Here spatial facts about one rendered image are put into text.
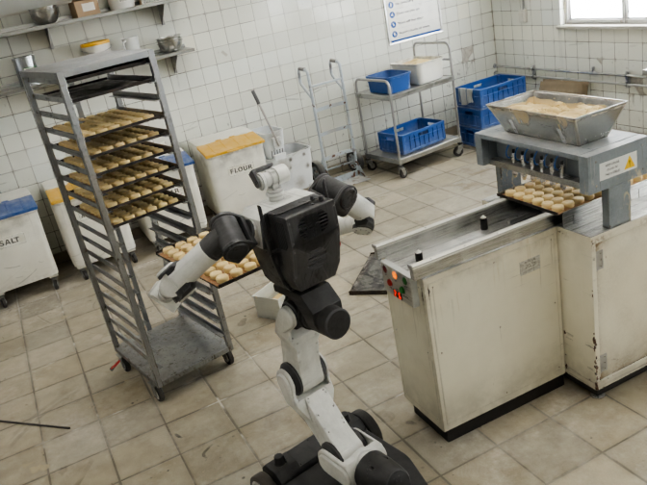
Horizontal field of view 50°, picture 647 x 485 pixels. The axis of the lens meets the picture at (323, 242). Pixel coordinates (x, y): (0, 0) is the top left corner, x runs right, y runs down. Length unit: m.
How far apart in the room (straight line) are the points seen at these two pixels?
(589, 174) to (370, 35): 4.65
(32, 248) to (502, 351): 3.93
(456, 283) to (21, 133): 4.40
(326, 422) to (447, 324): 0.64
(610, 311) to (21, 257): 4.36
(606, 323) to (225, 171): 3.75
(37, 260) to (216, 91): 2.20
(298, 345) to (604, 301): 1.35
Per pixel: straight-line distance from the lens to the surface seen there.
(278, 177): 2.41
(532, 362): 3.34
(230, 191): 6.15
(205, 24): 6.62
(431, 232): 3.13
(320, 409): 2.82
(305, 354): 2.71
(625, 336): 3.41
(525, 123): 3.22
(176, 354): 4.14
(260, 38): 6.79
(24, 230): 5.89
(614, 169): 3.03
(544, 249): 3.15
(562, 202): 3.19
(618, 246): 3.18
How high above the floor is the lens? 2.08
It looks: 22 degrees down
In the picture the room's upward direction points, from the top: 11 degrees counter-clockwise
